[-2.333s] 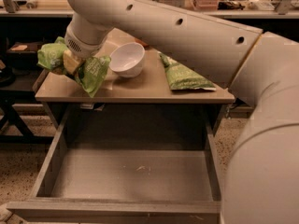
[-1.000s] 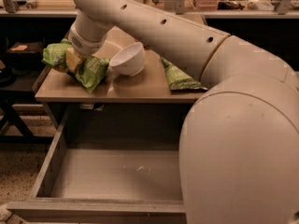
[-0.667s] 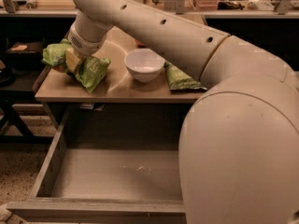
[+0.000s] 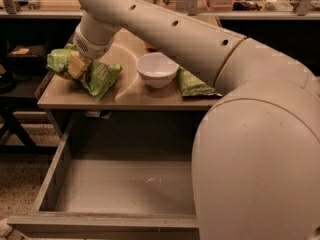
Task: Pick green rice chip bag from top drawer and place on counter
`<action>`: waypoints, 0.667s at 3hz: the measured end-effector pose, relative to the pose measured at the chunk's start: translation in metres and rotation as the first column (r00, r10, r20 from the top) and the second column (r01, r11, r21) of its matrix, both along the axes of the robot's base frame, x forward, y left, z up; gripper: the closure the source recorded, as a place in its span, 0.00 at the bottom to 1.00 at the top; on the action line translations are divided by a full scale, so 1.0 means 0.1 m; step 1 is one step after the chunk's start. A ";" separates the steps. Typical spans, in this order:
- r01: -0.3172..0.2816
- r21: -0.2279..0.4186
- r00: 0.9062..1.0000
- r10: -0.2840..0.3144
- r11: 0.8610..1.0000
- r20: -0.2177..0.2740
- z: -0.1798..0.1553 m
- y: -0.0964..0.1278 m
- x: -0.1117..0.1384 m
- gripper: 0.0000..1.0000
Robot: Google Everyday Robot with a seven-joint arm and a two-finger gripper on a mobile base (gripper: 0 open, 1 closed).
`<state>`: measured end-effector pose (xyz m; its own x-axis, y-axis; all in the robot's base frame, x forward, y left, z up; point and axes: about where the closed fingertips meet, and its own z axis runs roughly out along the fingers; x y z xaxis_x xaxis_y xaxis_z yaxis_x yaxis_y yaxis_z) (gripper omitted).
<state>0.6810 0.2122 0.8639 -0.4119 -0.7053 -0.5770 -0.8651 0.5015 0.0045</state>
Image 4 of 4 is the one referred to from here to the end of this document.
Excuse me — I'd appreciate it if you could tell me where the dark side table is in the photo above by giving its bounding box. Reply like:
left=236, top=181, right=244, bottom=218
left=0, top=41, right=56, bottom=154

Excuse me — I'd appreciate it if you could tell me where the open grey drawer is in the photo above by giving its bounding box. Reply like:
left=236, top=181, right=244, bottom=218
left=8, top=112, right=201, bottom=240

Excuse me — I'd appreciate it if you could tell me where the green rice chip bag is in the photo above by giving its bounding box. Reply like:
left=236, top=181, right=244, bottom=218
left=46, top=43, right=122, bottom=100

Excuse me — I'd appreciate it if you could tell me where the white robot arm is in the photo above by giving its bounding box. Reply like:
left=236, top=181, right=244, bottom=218
left=75, top=0, right=320, bottom=240

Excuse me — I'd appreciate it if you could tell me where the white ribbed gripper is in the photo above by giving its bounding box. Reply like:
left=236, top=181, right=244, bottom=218
left=68, top=24, right=115, bottom=79

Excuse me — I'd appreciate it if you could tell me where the green jalapeno kettle chip bag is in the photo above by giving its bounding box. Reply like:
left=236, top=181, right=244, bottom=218
left=177, top=67, right=221, bottom=97

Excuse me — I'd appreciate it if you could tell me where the white bowl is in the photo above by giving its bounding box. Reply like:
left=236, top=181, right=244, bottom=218
left=136, top=52, right=179, bottom=88

